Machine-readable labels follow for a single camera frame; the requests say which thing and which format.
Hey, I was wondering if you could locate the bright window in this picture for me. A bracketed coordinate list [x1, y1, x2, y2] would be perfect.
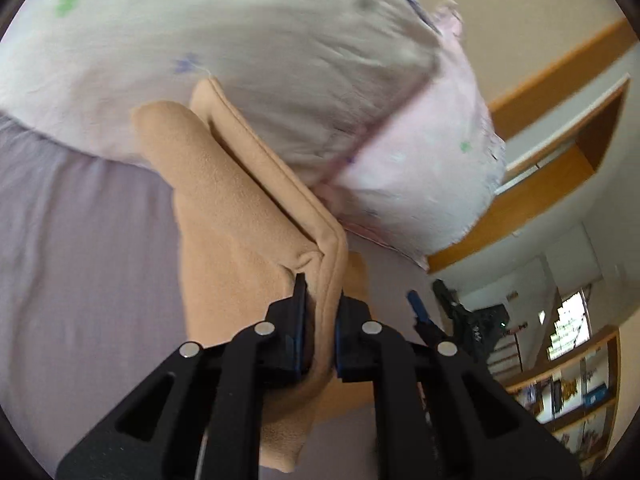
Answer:
[546, 290, 594, 362]

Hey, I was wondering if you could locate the tan fleece garment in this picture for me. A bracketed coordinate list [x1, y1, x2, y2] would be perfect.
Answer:
[131, 76, 368, 474]

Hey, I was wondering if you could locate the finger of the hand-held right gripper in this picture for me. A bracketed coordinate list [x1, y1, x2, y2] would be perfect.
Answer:
[406, 289, 452, 347]
[432, 279, 465, 320]

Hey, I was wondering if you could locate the wooden bookshelf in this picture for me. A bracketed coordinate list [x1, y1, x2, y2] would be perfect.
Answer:
[500, 326, 624, 467]

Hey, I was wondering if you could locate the white floral quilt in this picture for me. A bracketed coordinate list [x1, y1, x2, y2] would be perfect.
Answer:
[0, 0, 509, 271]

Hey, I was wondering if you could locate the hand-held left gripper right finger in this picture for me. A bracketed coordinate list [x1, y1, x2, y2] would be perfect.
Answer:
[335, 295, 584, 480]

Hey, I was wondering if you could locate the wooden headboard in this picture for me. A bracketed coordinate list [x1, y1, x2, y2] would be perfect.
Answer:
[427, 17, 640, 274]

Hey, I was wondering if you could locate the lavender bed sheet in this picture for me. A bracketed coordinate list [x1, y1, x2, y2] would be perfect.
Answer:
[0, 112, 451, 480]

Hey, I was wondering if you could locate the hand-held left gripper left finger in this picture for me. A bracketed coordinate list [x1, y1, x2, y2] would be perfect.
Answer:
[55, 273, 308, 480]

